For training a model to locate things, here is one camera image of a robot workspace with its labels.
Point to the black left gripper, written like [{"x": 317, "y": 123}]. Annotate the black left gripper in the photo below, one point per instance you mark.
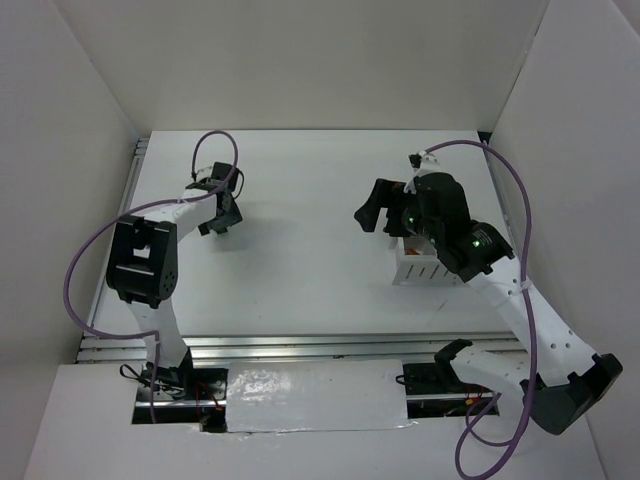
[{"x": 227, "y": 212}]

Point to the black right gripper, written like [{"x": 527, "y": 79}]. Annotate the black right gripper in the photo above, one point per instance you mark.
[{"x": 395, "y": 210}]

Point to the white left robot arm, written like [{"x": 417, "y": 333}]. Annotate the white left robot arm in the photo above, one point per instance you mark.
[{"x": 143, "y": 268}]

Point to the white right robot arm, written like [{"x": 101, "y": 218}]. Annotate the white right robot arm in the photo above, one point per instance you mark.
[{"x": 564, "y": 377}]

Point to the white slotted container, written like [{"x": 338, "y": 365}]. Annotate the white slotted container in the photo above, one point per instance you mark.
[{"x": 425, "y": 270}]

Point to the white taped cover panel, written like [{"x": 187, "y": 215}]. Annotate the white taped cover panel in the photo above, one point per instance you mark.
[{"x": 315, "y": 396}]

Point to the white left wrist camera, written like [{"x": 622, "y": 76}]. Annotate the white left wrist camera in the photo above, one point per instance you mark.
[{"x": 203, "y": 173}]

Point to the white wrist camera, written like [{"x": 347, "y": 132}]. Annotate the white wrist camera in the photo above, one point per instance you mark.
[
  {"x": 203, "y": 173},
  {"x": 422, "y": 164}
]

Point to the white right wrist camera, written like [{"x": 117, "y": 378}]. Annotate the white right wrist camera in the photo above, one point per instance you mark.
[{"x": 422, "y": 164}]

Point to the aluminium front rail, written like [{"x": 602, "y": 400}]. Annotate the aluminium front rail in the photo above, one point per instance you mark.
[{"x": 409, "y": 347}]

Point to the aluminium rail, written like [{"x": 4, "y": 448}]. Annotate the aluminium rail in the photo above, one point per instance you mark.
[
  {"x": 409, "y": 347},
  {"x": 138, "y": 156}
]

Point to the aluminium left side rail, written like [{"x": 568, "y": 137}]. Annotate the aluminium left side rail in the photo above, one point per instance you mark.
[{"x": 138, "y": 156}]

